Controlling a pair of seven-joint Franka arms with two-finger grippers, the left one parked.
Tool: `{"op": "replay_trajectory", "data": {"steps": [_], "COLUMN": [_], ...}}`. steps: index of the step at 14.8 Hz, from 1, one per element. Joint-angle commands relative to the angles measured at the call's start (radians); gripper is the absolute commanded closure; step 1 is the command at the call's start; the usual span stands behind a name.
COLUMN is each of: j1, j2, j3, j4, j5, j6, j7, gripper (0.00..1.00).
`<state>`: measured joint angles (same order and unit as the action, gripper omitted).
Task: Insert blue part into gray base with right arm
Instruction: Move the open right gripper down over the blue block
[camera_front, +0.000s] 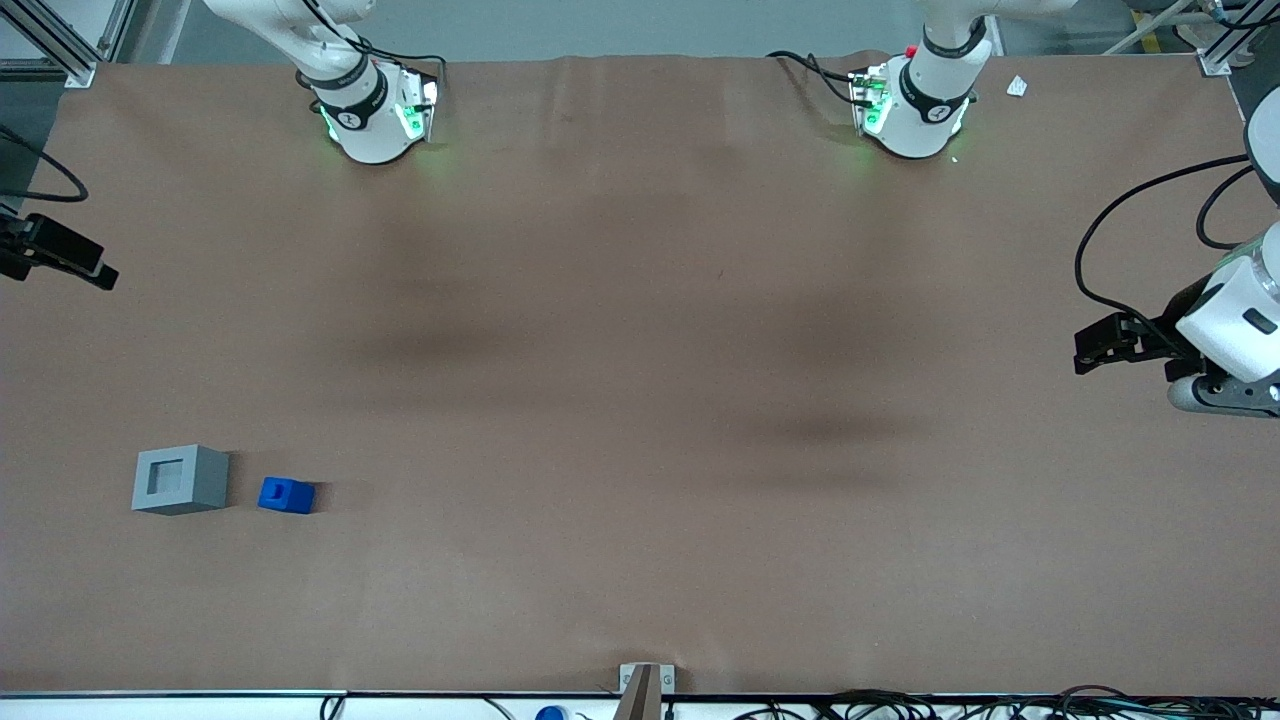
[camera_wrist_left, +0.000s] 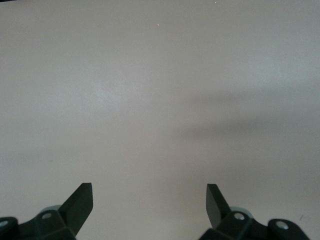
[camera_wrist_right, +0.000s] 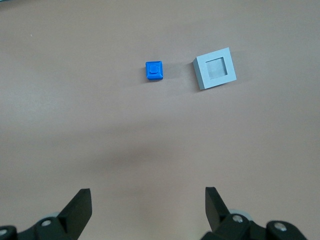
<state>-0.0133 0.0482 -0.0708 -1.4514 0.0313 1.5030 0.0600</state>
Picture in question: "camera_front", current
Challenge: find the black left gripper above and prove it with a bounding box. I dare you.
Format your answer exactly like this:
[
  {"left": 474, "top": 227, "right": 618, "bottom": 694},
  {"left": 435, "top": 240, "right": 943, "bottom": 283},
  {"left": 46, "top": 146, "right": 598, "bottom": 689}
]
[{"left": 1074, "top": 270, "right": 1219, "bottom": 383}]

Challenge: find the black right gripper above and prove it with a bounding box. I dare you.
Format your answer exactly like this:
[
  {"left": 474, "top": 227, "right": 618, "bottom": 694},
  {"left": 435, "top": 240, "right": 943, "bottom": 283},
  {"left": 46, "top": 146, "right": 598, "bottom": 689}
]
[{"left": 0, "top": 213, "right": 120, "bottom": 292}]

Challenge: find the blue plastic part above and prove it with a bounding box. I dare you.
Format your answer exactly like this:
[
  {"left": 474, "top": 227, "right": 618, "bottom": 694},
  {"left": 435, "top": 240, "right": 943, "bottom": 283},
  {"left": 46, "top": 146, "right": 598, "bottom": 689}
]
[{"left": 257, "top": 476, "right": 317, "bottom": 516}]

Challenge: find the gray square base block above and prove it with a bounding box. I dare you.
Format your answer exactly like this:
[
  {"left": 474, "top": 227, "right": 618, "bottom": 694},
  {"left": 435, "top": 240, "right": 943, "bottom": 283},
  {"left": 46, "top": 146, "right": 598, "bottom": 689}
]
[{"left": 132, "top": 444, "right": 230, "bottom": 517}]

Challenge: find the brown table cover sheet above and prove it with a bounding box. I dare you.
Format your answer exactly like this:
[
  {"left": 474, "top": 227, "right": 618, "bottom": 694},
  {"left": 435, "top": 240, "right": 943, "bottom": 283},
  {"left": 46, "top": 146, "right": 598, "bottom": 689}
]
[{"left": 0, "top": 50, "right": 1280, "bottom": 697}]

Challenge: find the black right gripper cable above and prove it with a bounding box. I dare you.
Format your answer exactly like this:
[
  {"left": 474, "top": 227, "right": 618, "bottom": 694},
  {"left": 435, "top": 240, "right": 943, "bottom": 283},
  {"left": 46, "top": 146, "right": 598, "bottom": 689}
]
[{"left": 0, "top": 123, "right": 90, "bottom": 204}]

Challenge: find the long black left gripper cable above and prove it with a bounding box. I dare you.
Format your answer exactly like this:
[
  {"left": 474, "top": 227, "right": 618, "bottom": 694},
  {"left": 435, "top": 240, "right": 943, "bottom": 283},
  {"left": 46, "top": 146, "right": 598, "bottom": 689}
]
[{"left": 1074, "top": 154, "right": 1253, "bottom": 336}]

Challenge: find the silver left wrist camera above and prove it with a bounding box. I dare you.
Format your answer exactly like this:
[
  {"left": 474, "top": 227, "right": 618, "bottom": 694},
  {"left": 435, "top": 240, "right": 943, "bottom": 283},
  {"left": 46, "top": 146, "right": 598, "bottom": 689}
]
[{"left": 1167, "top": 372, "right": 1280, "bottom": 418}]

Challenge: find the short black looped cable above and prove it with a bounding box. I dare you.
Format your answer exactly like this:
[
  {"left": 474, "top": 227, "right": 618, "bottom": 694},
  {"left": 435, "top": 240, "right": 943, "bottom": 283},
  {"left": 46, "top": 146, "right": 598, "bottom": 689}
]
[{"left": 1195, "top": 164, "right": 1257, "bottom": 251}]

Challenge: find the aluminium frame post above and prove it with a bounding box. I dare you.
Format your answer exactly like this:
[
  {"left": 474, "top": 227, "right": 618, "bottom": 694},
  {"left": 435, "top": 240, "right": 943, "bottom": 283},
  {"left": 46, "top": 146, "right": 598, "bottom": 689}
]
[
  {"left": 0, "top": 0, "right": 131, "bottom": 91},
  {"left": 1100, "top": 0, "right": 1280, "bottom": 78}
]

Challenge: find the black right base cable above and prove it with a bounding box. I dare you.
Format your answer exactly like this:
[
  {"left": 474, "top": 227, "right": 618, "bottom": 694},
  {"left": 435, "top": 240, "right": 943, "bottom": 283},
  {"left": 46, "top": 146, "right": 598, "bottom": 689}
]
[{"left": 345, "top": 36, "right": 448, "bottom": 81}]

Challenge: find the black base cable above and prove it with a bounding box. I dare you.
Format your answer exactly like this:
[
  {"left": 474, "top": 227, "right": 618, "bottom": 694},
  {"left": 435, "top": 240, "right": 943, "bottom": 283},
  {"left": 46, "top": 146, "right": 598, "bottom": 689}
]
[
  {"left": 345, "top": 36, "right": 448, "bottom": 81},
  {"left": 766, "top": 49, "right": 863, "bottom": 105}
]

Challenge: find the black left base cable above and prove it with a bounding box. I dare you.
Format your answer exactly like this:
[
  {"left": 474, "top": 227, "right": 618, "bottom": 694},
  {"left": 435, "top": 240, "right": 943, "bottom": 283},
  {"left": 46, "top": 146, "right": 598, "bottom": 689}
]
[{"left": 766, "top": 49, "right": 863, "bottom": 105}]

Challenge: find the black cable bundle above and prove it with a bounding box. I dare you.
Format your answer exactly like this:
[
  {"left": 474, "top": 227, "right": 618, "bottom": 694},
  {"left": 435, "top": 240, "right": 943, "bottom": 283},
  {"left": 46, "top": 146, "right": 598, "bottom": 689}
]
[{"left": 730, "top": 685, "right": 1280, "bottom": 720}]

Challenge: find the gray camera mount bracket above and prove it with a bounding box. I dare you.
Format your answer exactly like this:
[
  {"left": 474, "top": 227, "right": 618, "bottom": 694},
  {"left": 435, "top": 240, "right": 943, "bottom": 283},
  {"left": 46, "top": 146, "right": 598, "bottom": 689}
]
[{"left": 618, "top": 662, "right": 677, "bottom": 720}]

